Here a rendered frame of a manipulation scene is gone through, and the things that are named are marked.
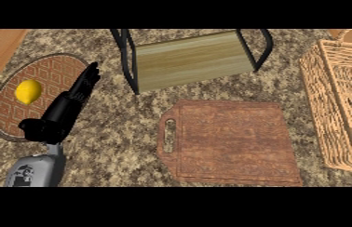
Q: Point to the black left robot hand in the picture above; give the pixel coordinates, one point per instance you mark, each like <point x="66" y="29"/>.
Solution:
<point x="57" y="115"/>

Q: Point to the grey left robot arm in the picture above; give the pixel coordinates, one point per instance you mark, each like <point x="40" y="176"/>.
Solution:
<point x="35" y="170"/>

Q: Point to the brown wooden cutting board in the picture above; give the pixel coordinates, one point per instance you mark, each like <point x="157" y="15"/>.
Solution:
<point x="229" y="142"/>

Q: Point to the wicker basket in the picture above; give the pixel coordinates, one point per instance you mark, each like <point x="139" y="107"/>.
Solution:
<point x="330" y="103"/>

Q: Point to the yellow lemon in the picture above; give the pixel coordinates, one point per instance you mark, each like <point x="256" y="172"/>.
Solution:
<point x="28" y="91"/>

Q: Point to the oval patterned brown placemat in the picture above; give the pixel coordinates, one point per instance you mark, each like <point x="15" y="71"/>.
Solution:
<point x="43" y="82"/>

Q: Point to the wooden shelf with black frame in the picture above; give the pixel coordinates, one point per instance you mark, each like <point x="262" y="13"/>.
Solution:
<point x="189" y="59"/>

